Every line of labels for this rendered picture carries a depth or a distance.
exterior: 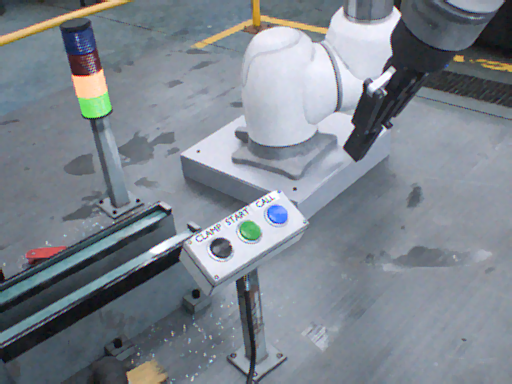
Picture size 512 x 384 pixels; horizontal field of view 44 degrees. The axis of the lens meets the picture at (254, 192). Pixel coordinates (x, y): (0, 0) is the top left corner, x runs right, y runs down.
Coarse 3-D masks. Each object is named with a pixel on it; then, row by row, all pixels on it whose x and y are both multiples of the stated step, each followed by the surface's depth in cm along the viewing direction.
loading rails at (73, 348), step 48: (96, 240) 111; (144, 240) 114; (0, 288) 102; (48, 288) 104; (96, 288) 100; (144, 288) 105; (192, 288) 112; (0, 336) 93; (48, 336) 95; (96, 336) 102
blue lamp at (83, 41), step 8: (64, 32) 117; (72, 32) 117; (80, 32) 117; (88, 32) 118; (64, 40) 118; (72, 40) 117; (80, 40) 118; (88, 40) 119; (72, 48) 118; (80, 48) 118; (88, 48) 119
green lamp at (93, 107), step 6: (102, 96) 125; (84, 102) 125; (90, 102) 125; (96, 102) 125; (102, 102) 126; (108, 102) 127; (84, 108) 126; (90, 108) 125; (96, 108) 125; (102, 108) 126; (108, 108) 127; (84, 114) 127; (90, 114) 126; (96, 114) 126; (102, 114) 127
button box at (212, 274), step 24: (240, 216) 86; (264, 216) 87; (288, 216) 88; (192, 240) 82; (240, 240) 84; (264, 240) 85; (288, 240) 88; (192, 264) 83; (216, 264) 81; (240, 264) 82; (216, 288) 82
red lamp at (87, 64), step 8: (96, 48) 121; (72, 56) 119; (80, 56) 119; (88, 56) 120; (96, 56) 121; (72, 64) 121; (80, 64) 120; (88, 64) 121; (96, 64) 122; (72, 72) 122; (80, 72) 121; (88, 72) 121; (96, 72) 122
